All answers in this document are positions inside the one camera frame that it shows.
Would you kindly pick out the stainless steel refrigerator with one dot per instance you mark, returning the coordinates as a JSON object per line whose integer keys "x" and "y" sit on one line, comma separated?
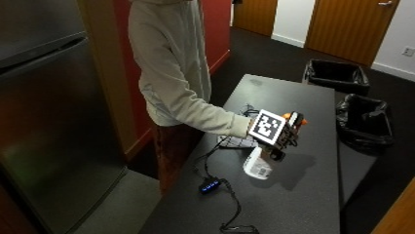
{"x": 51, "y": 123}

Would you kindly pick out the white spray bottle orange trigger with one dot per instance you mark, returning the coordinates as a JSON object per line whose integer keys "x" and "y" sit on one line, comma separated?
{"x": 256, "y": 165}

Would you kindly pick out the white cube with black markers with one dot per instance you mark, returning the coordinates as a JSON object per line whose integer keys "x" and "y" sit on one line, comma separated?
{"x": 267, "y": 126}

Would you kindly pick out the black bin with liner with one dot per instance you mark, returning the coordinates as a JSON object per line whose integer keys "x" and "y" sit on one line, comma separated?
{"x": 336, "y": 76}
{"x": 364, "y": 125}

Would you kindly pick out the black hub with blue lights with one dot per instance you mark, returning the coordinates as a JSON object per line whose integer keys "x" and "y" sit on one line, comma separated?
{"x": 210, "y": 186}

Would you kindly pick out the wooden furniture corner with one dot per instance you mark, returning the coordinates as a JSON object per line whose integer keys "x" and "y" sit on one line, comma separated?
{"x": 399, "y": 211}

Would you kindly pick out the checked cloth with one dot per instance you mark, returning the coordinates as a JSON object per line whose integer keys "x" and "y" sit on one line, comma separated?
{"x": 236, "y": 141}

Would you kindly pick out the wooden side panel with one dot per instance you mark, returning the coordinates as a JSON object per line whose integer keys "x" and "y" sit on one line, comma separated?
{"x": 107, "y": 81}

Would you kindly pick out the white wall socket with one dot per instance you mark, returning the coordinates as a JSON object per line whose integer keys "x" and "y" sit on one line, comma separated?
{"x": 408, "y": 51}

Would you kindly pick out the person in beige hoodie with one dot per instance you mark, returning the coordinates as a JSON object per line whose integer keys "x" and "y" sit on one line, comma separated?
{"x": 167, "y": 65}

